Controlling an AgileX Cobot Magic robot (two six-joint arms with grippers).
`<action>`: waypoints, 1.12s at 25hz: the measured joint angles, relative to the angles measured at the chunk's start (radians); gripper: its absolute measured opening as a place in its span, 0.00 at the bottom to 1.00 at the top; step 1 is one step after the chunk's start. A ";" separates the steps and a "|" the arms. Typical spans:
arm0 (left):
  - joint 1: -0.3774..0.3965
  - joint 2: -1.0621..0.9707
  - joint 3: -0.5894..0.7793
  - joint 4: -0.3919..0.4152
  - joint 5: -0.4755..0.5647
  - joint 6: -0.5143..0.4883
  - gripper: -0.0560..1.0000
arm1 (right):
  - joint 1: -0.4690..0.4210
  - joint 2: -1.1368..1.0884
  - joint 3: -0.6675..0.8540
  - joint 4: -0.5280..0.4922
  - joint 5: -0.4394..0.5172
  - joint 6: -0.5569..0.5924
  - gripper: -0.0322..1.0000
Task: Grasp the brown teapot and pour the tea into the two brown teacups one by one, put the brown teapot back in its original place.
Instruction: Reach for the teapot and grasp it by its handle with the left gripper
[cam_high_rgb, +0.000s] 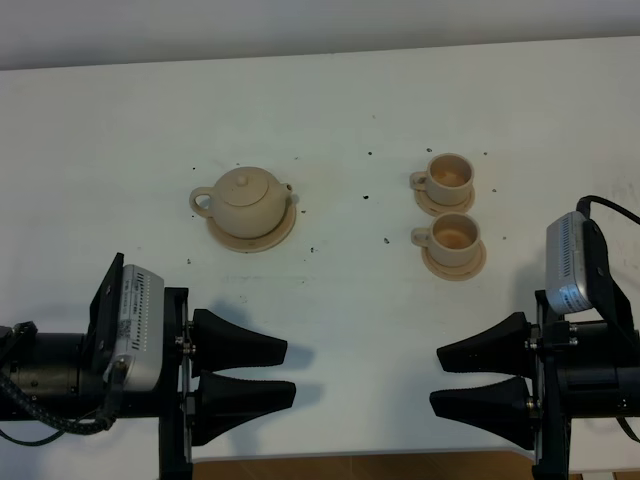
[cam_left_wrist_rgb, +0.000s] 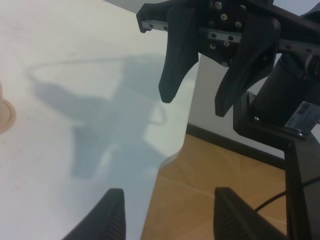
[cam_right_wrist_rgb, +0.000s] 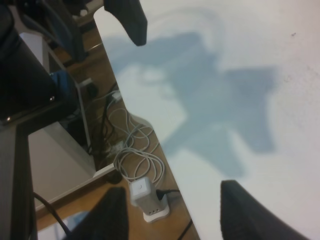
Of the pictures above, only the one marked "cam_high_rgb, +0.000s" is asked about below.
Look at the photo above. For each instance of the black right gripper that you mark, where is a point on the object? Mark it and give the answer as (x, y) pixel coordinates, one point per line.
(507, 409)

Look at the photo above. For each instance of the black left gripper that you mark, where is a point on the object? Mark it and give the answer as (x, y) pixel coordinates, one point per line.
(221, 403)

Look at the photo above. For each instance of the beige ceramic teapot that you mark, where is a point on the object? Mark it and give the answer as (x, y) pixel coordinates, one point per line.
(246, 202)

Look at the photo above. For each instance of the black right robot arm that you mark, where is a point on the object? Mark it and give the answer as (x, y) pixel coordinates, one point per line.
(579, 359)

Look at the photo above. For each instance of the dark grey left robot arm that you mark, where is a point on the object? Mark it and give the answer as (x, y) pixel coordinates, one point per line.
(49, 378)

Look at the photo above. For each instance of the beige round teapot saucer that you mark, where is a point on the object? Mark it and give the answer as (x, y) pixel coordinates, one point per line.
(258, 244)

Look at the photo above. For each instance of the near beige cup saucer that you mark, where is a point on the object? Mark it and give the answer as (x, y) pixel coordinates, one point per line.
(459, 273)

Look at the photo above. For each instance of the beige cup saucer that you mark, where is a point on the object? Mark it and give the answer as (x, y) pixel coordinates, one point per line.
(434, 209)
(459, 273)

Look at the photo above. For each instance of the near beige teacup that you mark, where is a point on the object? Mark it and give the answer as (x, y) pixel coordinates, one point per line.
(451, 240)

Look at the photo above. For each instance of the beige teacup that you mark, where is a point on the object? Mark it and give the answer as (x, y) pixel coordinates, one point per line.
(451, 240)
(447, 179)

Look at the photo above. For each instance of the far beige cup saucer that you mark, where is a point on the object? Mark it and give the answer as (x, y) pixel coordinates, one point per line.
(434, 209)

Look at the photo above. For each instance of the far beige teacup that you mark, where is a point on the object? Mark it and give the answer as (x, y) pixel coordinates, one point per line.
(447, 179)

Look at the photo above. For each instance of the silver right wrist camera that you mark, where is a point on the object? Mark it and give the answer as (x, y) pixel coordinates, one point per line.
(567, 285)

